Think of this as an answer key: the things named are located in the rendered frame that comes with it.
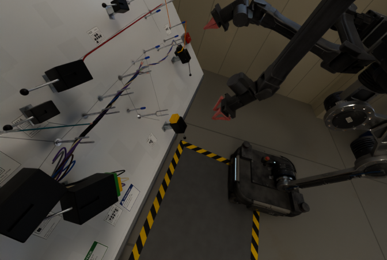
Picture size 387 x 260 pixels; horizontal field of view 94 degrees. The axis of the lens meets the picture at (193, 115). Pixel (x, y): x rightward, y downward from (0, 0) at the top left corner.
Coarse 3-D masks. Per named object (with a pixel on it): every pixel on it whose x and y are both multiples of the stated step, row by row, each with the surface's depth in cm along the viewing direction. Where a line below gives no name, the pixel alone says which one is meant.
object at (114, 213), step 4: (112, 208) 57; (116, 208) 58; (120, 208) 59; (108, 212) 55; (112, 212) 57; (116, 212) 58; (120, 212) 59; (108, 216) 55; (112, 216) 56; (116, 216) 58; (104, 220) 54; (108, 220) 55; (112, 220) 56; (116, 220) 57; (112, 224) 56
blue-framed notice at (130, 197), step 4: (132, 184) 64; (128, 188) 63; (132, 188) 64; (136, 188) 66; (128, 192) 63; (132, 192) 64; (136, 192) 66; (124, 196) 61; (128, 196) 62; (132, 196) 64; (136, 196) 65; (124, 200) 61; (128, 200) 62; (132, 200) 64; (120, 204) 59; (124, 204) 61; (128, 204) 62; (132, 204) 64; (128, 208) 62
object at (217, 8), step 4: (216, 8) 73; (220, 8) 77; (224, 8) 74; (228, 8) 73; (232, 8) 72; (216, 12) 74; (220, 12) 75; (224, 12) 74; (228, 12) 73; (220, 16) 75; (224, 16) 75; (228, 16) 74; (232, 16) 74; (224, 20) 76; (228, 20) 76; (224, 24) 77; (228, 24) 81; (224, 28) 78
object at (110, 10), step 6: (114, 0) 59; (120, 0) 60; (108, 6) 64; (114, 6) 60; (120, 6) 60; (126, 6) 62; (108, 12) 63; (114, 12) 63; (120, 12) 62; (114, 18) 65
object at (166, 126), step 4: (180, 116) 79; (180, 120) 78; (164, 124) 84; (168, 124) 84; (172, 124) 78; (176, 124) 77; (180, 124) 78; (184, 124) 81; (164, 128) 83; (168, 128) 83; (172, 128) 80; (176, 128) 79; (180, 128) 78; (184, 128) 80; (176, 132) 81; (180, 132) 80; (184, 136) 85
